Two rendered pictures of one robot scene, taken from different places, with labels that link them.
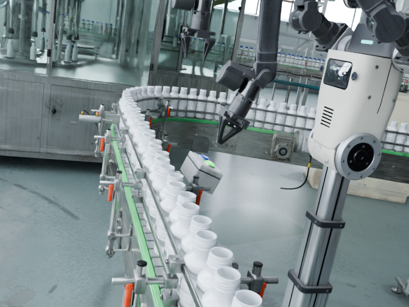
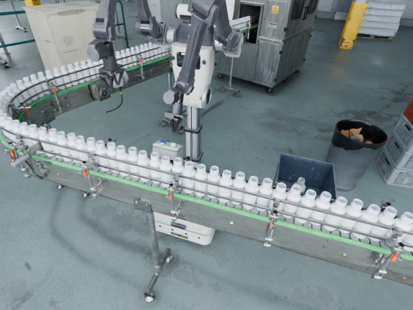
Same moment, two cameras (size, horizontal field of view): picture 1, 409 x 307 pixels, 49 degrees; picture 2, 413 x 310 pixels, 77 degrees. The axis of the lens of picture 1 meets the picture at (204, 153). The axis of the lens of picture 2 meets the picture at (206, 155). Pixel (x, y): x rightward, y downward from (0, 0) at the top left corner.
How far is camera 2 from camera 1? 1.03 m
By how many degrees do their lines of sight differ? 54
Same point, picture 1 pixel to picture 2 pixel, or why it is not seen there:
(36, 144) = not seen: outside the picture
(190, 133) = (38, 113)
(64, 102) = not seen: outside the picture
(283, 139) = (101, 85)
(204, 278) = (295, 198)
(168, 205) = (229, 182)
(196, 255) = (283, 194)
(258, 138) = (82, 91)
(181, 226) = (255, 188)
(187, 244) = (268, 192)
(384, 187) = not seen: hidden behind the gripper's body
